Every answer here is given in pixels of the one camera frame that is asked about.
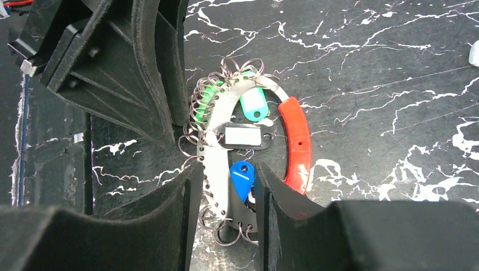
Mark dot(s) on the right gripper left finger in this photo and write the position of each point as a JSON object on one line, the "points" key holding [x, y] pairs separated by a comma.
{"points": [[153, 232]]}

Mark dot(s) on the black key tag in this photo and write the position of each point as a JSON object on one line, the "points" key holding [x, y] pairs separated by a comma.
{"points": [[244, 136]]}

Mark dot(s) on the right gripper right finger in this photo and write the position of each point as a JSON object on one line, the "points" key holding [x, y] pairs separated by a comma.
{"points": [[295, 233]]}

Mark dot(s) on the green key tag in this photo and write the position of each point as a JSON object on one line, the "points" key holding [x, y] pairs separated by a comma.
{"points": [[200, 100], [254, 104]]}

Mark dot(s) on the metal key organizer ring red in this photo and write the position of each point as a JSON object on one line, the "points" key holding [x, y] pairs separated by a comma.
{"points": [[224, 208]]}

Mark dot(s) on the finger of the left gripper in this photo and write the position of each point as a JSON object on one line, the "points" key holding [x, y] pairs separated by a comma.
{"points": [[109, 69], [169, 47]]}

